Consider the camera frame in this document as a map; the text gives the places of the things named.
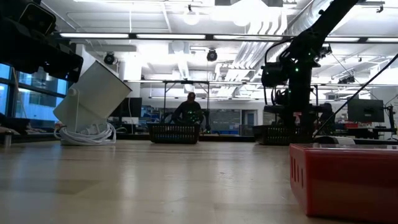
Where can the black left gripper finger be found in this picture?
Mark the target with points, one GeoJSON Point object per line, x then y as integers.
{"type": "Point", "coordinates": [74, 68]}
{"type": "Point", "coordinates": [37, 62]}

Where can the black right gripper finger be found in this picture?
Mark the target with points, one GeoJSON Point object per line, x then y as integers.
{"type": "Point", "coordinates": [292, 130]}
{"type": "Point", "coordinates": [306, 130]}

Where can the white cylindrical container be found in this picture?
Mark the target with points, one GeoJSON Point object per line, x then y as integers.
{"type": "Point", "coordinates": [93, 93]}

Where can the large red box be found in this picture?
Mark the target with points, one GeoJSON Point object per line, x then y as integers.
{"type": "Point", "coordinates": [348, 180]}

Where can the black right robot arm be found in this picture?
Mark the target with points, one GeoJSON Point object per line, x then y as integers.
{"type": "Point", "coordinates": [326, 21]}

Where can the black plastic mesh basket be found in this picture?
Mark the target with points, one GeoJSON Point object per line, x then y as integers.
{"type": "Point", "coordinates": [273, 135]}
{"type": "Point", "coordinates": [174, 133]}

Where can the black ceiling spotlight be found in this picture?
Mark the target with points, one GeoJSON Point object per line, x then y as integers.
{"type": "Point", "coordinates": [109, 58]}
{"type": "Point", "coordinates": [212, 55]}

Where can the ceiling light strip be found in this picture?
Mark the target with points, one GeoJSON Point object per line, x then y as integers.
{"type": "Point", "coordinates": [93, 35]}
{"type": "Point", "coordinates": [245, 37]}
{"type": "Point", "coordinates": [342, 39]}
{"type": "Point", "coordinates": [171, 36]}
{"type": "Point", "coordinates": [382, 40]}

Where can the dark computer monitor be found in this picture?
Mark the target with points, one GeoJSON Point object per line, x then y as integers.
{"type": "Point", "coordinates": [365, 110]}
{"type": "Point", "coordinates": [130, 107]}

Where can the person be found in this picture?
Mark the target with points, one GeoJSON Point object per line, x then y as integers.
{"type": "Point", "coordinates": [188, 112]}

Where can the round pendant lamp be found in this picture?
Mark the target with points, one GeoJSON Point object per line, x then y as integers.
{"type": "Point", "coordinates": [191, 17]}

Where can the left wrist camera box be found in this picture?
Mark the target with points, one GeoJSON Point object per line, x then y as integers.
{"type": "Point", "coordinates": [37, 18]}

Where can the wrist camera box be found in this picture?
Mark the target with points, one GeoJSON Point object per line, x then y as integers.
{"type": "Point", "coordinates": [273, 74]}
{"type": "Point", "coordinates": [37, 18]}

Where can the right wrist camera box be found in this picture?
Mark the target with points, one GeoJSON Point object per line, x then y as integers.
{"type": "Point", "coordinates": [273, 74]}

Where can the black aluminium frame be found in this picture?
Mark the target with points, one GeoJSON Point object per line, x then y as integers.
{"type": "Point", "coordinates": [224, 137]}

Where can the small metal post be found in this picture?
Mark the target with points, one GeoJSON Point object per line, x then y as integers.
{"type": "Point", "coordinates": [7, 140]}

